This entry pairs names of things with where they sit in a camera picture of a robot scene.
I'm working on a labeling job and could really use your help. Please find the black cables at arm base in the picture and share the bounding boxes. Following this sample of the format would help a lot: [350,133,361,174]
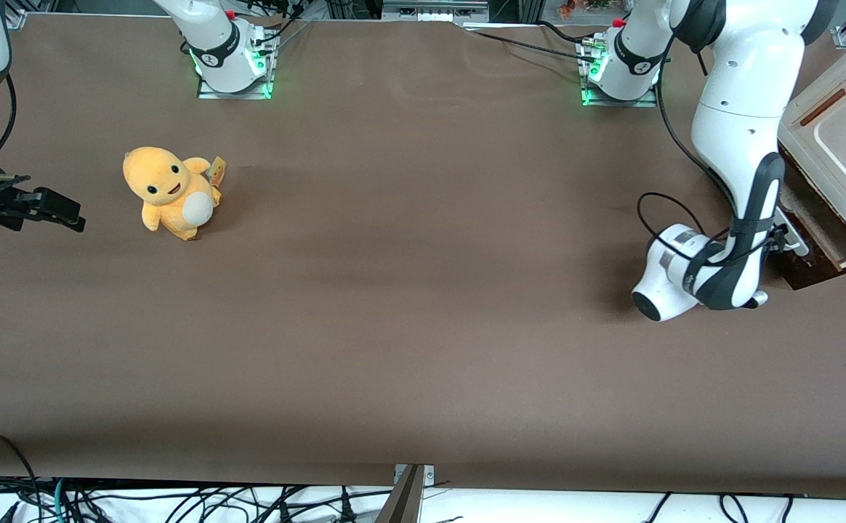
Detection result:
[247,0,316,53]

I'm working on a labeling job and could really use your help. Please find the brown table cover sheet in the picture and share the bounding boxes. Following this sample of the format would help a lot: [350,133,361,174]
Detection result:
[0,13,846,498]

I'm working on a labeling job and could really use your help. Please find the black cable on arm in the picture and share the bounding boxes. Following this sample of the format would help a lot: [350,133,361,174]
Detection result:
[0,73,18,164]
[636,62,787,264]

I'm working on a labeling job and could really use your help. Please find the black cable on table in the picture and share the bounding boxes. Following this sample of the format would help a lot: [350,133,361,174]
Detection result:
[467,28,600,65]
[538,20,592,44]

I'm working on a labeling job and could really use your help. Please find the silver metal bracket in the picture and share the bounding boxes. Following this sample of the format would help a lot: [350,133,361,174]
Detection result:
[394,463,435,486]

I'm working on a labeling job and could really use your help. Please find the orange plush toy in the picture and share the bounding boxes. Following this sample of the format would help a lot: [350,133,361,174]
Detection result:
[122,146,224,242]

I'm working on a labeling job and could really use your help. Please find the grey metal bar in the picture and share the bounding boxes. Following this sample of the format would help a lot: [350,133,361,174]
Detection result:
[374,465,426,523]

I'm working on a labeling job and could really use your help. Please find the brown drawer with wood interior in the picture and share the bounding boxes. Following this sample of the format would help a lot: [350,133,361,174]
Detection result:
[767,185,846,291]

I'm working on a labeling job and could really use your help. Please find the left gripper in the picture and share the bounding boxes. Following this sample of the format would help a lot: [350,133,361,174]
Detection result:
[772,206,810,256]

